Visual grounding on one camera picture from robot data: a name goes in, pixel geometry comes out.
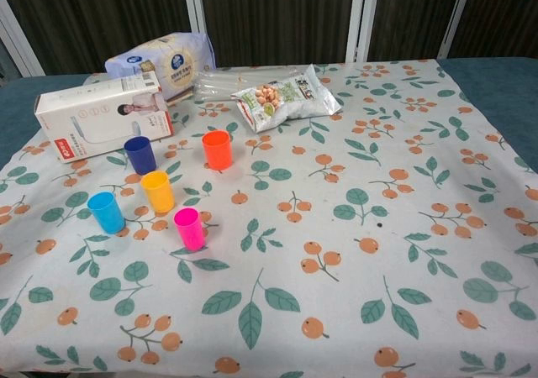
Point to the pink plastic cup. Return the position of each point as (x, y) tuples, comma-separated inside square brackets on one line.
[(190, 231)]

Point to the yellow plastic cup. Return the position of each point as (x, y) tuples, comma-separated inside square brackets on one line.
[(157, 195)]

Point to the dark blue plastic cup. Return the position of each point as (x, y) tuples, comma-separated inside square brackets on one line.
[(137, 157)]

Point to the light blue plastic cup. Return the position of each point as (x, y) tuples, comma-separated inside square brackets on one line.
[(106, 215)]

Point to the orange plastic cup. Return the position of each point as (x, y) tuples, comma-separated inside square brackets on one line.
[(216, 151)]

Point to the silver nut snack bag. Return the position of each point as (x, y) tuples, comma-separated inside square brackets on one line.
[(290, 98)]

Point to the floral fruit print tablecloth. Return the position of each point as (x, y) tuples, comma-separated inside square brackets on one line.
[(336, 248)]

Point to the clear plastic tube pack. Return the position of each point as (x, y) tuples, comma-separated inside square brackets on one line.
[(218, 84)]

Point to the blue white paper bag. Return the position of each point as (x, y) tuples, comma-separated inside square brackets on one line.
[(168, 61)]

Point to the dark white-framed folding screen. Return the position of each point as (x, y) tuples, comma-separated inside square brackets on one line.
[(273, 17)]

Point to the white desk lamp box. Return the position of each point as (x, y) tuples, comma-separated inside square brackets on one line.
[(92, 122)]

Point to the teal table cover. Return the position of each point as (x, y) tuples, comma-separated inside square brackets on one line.
[(25, 96)]

